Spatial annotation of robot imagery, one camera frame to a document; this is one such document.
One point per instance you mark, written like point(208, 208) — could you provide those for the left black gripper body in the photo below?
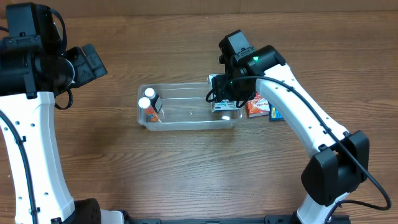
point(86, 66)

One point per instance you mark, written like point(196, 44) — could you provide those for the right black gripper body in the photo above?
point(222, 92)

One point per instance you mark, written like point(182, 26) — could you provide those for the white plaster box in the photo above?
point(224, 105)

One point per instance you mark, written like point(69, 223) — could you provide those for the red Panadol box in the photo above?
point(258, 106)

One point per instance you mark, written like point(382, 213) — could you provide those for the blue VapoDrops box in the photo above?
point(274, 114)

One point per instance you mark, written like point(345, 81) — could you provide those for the orange tablet tube white cap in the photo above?
point(145, 104)

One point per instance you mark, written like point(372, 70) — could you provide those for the dark brown bottle white cap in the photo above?
point(155, 99)

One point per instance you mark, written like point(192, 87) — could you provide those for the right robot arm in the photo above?
point(338, 158)

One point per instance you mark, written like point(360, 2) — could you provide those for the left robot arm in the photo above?
point(36, 67)

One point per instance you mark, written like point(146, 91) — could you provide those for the clear plastic container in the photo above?
point(184, 108)

